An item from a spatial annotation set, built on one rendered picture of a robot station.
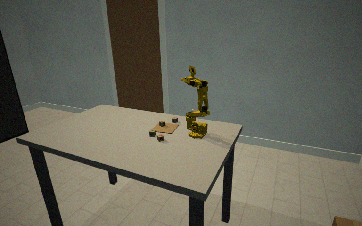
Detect tan flat mat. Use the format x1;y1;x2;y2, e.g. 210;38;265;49
152;123;179;134

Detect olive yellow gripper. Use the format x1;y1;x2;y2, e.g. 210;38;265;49
181;66;197;85

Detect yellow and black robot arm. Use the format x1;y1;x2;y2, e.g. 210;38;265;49
186;78;210;139

